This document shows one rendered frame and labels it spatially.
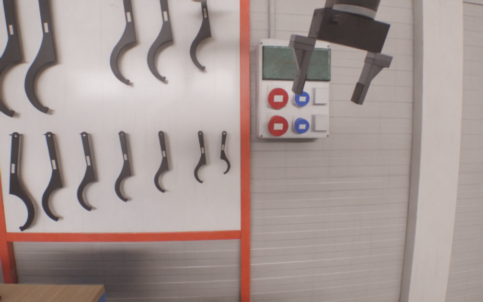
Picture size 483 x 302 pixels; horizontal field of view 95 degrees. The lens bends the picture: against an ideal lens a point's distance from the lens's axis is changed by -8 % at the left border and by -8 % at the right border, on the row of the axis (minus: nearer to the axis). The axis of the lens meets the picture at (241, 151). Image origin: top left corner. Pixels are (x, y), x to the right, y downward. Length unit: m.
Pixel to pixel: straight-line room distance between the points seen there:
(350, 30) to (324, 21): 0.05
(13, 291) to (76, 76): 1.04
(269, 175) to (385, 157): 0.75
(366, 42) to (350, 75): 1.13
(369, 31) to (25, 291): 1.18
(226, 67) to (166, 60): 0.34
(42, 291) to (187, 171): 0.79
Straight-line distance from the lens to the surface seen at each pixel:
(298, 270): 1.70
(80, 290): 1.00
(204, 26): 1.43
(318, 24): 0.47
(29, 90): 1.68
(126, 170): 1.42
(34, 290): 1.08
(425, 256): 2.02
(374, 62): 0.53
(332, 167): 1.56
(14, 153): 1.73
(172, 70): 1.42
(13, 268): 2.02
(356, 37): 0.49
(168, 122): 1.38
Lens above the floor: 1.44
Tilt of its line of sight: 4 degrees down
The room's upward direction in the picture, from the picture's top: straight up
